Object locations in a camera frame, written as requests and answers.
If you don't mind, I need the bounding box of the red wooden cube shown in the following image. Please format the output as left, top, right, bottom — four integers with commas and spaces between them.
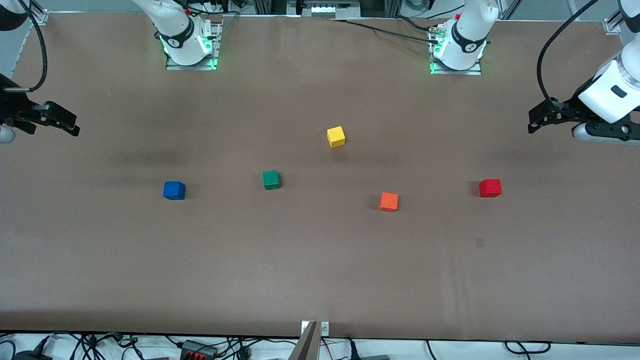
479, 178, 503, 198

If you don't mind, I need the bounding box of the orange wooden cube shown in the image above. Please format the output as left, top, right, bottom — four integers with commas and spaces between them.
378, 192, 400, 213

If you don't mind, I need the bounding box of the black orange power strip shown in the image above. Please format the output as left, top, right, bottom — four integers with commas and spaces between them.
180, 340, 219, 360

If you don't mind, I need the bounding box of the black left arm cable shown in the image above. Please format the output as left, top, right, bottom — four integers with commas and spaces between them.
536, 0, 599, 107

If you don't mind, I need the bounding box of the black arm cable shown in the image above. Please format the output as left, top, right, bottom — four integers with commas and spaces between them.
4, 0, 49, 94
536, 0, 599, 107

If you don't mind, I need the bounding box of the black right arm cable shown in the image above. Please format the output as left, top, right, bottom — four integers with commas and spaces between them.
4, 0, 49, 94

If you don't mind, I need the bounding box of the aluminium table corner bracket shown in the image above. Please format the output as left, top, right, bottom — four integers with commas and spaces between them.
602, 15, 627, 35
20, 0, 50, 25

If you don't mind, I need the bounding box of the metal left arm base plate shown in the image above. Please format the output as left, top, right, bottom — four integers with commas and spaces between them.
430, 47, 483, 76

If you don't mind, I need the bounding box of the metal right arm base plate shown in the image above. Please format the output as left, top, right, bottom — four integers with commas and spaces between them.
166, 20, 223, 71

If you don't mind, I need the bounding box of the black cable on table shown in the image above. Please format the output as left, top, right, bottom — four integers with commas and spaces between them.
327, 16, 442, 45

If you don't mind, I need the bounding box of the black looped cable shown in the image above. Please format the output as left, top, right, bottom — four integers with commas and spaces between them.
504, 341, 552, 355

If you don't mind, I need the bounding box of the aluminium frame with device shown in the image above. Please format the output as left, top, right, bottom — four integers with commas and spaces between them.
254, 0, 402, 19

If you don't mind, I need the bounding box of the brown camera post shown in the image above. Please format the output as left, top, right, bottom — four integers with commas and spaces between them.
288, 321, 319, 360

